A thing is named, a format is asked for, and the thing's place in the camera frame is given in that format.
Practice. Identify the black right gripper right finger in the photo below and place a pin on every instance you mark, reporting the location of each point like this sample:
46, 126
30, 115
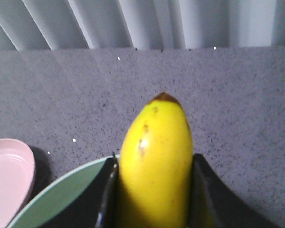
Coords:
214, 205

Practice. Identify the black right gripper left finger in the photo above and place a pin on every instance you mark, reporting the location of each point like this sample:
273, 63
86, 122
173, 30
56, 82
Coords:
94, 207

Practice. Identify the yellow banana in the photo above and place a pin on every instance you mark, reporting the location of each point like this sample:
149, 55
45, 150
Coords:
155, 168

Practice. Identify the green ribbed bowl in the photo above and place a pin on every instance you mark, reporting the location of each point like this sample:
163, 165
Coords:
57, 196

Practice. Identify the pink plate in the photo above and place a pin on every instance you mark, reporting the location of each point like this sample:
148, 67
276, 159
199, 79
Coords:
17, 176

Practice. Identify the grey white curtain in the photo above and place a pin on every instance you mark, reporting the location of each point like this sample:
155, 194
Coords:
141, 24

